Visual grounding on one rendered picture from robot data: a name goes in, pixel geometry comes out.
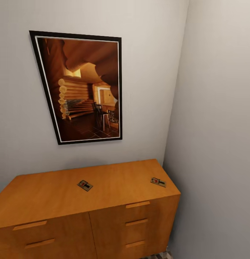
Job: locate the cabinet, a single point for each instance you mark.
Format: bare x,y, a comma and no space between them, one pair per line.
123,216

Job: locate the picture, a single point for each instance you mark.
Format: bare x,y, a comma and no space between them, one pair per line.
82,80

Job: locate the mousetrap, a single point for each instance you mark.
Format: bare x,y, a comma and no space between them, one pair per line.
158,182
85,185

